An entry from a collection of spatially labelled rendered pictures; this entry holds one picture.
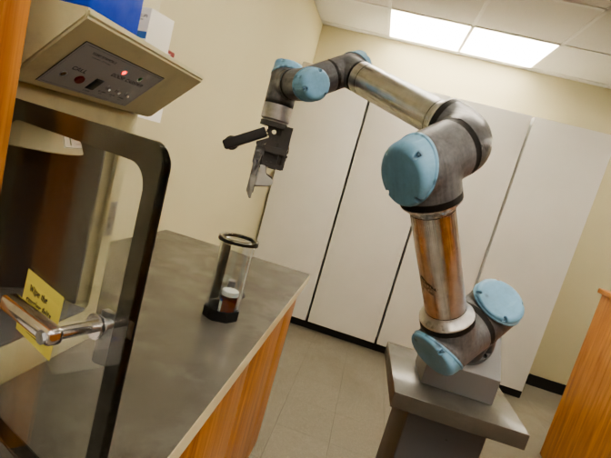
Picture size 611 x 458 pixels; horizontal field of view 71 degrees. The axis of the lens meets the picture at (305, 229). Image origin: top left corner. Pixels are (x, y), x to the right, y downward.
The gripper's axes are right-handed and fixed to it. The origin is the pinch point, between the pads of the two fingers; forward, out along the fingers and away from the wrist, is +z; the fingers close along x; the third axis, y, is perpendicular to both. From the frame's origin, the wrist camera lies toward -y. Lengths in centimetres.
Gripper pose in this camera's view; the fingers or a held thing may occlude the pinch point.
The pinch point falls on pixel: (247, 194)
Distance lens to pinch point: 114.5
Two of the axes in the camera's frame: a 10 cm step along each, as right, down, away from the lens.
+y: 9.6, 2.4, 1.2
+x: -0.8, -1.8, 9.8
